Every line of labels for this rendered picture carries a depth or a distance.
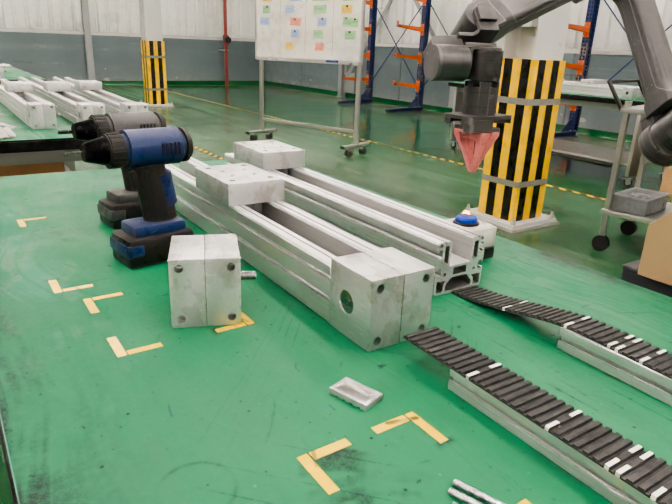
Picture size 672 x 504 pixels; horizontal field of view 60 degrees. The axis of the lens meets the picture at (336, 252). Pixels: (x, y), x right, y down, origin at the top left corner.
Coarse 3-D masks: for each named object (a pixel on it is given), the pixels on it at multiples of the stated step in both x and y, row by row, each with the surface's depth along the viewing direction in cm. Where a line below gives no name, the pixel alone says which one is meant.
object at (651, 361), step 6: (654, 354) 67; (660, 354) 67; (666, 354) 67; (642, 360) 65; (648, 360) 65; (654, 360) 66; (660, 360) 65; (666, 360) 66; (648, 366) 64; (654, 366) 64
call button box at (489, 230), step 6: (456, 222) 105; (480, 222) 106; (486, 222) 106; (468, 228) 102; (474, 228) 102; (480, 228) 103; (486, 228) 103; (492, 228) 104; (486, 234) 103; (492, 234) 104; (486, 240) 104; (492, 240) 105; (480, 246) 103; (486, 246) 104; (492, 246) 106; (486, 252) 105; (492, 252) 106; (486, 258) 105
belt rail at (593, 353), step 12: (564, 336) 73; (576, 336) 72; (564, 348) 73; (576, 348) 72; (588, 348) 70; (600, 348) 69; (588, 360) 71; (600, 360) 69; (612, 360) 68; (624, 360) 67; (612, 372) 68; (624, 372) 67; (636, 372) 66; (648, 372) 65; (636, 384) 66; (648, 384) 65; (660, 384) 64; (660, 396) 64
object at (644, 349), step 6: (648, 342) 69; (630, 348) 68; (636, 348) 68; (642, 348) 68; (648, 348) 68; (654, 348) 68; (624, 354) 67; (630, 354) 67; (636, 354) 66; (642, 354) 66; (648, 354) 67; (636, 360) 66
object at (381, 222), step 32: (288, 192) 123; (320, 192) 113; (352, 192) 115; (352, 224) 104; (384, 224) 96; (416, 224) 100; (448, 224) 96; (416, 256) 90; (448, 256) 88; (480, 256) 92; (448, 288) 90
